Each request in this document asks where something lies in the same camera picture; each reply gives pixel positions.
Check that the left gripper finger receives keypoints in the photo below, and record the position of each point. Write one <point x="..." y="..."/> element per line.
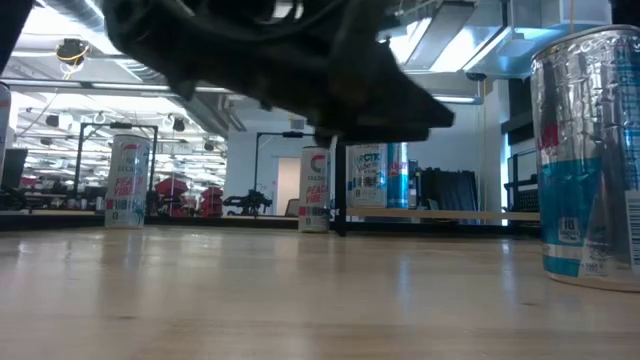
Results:
<point x="390" y="100"/>
<point x="375" y="136"/>

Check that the Celsius Peach Vibe can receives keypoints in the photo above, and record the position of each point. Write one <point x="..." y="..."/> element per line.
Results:
<point x="127" y="180"/>
<point x="313" y="190"/>

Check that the crinkled Red Bull can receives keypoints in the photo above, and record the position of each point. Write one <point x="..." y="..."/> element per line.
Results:
<point x="585" y="175"/>

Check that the black background robot arm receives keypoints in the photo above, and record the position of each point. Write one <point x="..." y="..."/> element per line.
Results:
<point x="247" y="202"/>

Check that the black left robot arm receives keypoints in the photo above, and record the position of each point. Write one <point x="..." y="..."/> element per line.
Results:
<point x="12" y="25"/>

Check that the black-framed wooden shelf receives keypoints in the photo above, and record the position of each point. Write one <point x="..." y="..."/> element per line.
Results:
<point x="450" y="215"/>

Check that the Celsius Arctic Vibe can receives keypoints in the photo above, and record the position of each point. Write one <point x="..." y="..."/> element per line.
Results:
<point x="367" y="175"/>

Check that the black machine cabinet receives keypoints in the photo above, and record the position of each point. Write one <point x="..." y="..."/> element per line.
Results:
<point x="413" y="185"/>

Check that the long ceiling light strip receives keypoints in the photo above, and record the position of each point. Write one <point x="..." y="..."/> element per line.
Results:
<point x="125" y="86"/>
<point x="455" y="99"/>

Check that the black ceiling spotlight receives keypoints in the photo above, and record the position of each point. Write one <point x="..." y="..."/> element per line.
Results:
<point x="209" y="146"/>
<point x="178" y="124"/>
<point x="52" y="120"/>

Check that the red tool cart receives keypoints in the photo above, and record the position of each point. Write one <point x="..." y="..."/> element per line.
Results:
<point x="212" y="200"/>
<point x="171" y="195"/>

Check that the black perforated rack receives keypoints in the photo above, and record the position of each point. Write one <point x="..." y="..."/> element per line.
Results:
<point x="525" y="200"/>

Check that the black computer monitor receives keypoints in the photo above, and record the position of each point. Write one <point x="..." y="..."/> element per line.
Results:
<point x="12" y="167"/>

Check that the black dome security camera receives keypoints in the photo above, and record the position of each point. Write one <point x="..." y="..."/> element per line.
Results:
<point x="476" y="76"/>

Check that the ribbed silver ventilation duct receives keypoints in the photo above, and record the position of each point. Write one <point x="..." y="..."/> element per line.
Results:
<point x="140" y="75"/>

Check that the rectangular metal air duct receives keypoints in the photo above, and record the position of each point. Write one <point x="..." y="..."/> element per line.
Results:
<point x="500" y="40"/>

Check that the black metal frame stand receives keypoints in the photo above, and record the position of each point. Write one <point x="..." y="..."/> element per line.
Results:
<point x="78" y="160"/>

